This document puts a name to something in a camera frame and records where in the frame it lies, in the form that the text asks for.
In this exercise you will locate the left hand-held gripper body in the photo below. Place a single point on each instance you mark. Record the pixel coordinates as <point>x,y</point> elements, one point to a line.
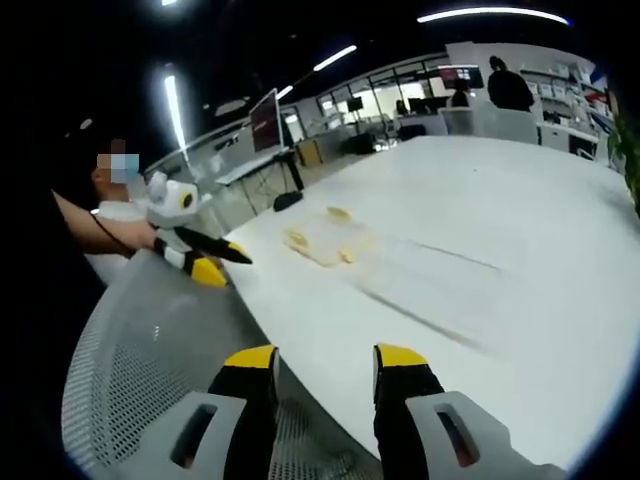
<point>172,202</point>

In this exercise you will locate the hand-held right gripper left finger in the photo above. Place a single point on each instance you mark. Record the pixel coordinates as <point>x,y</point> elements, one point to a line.
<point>252,425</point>

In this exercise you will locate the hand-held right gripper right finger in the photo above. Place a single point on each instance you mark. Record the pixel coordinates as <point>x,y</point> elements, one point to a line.
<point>400,415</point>

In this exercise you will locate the yellow plastic buckle part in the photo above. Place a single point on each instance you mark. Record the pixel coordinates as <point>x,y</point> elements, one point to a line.
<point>338,213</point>

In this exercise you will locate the white office desk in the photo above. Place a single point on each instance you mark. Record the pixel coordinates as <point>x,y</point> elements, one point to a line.
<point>250,172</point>

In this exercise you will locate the white mesh chair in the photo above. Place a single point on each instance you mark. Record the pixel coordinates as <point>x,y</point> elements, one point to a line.
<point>150,340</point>

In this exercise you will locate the long ceiling light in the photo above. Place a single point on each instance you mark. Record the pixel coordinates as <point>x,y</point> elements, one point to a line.
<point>335,57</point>
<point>284,92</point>
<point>492,13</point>
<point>172,112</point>

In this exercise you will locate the small black device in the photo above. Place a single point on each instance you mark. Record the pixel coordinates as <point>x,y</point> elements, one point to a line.
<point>287,200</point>

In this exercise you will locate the computer monitor with red screen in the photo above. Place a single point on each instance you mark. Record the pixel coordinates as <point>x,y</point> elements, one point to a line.
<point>265,122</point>

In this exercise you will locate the yellow cabinet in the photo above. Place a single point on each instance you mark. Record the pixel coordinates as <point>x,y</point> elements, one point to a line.
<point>311,151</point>

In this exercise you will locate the person's black shirt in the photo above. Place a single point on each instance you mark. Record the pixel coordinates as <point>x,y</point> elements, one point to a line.
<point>55,280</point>

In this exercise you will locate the small black monitor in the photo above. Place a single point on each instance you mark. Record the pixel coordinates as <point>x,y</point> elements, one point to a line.
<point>354,104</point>

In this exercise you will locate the white counter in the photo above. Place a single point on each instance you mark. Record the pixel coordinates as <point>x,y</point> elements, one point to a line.
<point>487,124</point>

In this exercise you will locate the green plant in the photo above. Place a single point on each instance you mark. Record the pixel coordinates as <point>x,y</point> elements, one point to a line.
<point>627,160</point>

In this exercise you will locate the wall screen with red picture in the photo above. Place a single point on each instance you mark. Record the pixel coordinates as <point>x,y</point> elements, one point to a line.
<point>461,76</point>

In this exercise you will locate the white wall shelf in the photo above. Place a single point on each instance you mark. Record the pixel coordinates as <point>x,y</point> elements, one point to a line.
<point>567,92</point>

